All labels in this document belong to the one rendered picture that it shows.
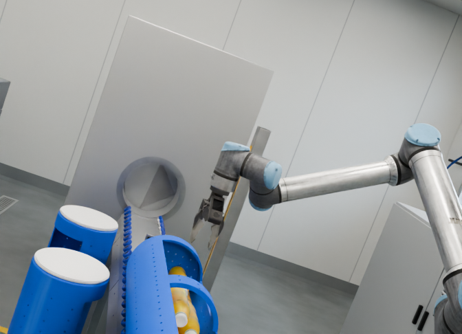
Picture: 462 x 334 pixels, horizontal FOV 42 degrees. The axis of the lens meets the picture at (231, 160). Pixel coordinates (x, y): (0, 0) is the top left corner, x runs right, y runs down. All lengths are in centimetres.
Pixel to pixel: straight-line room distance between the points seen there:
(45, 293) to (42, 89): 473
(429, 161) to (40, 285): 139
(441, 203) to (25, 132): 543
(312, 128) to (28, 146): 312
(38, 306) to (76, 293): 14
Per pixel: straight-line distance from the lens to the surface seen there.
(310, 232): 693
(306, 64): 666
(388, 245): 451
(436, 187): 204
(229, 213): 288
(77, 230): 275
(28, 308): 224
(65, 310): 219
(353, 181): 219
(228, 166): 202
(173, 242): 229
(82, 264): 229
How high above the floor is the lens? 186
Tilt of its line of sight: 7 degrees down
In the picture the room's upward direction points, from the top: 21 degrees clockwise
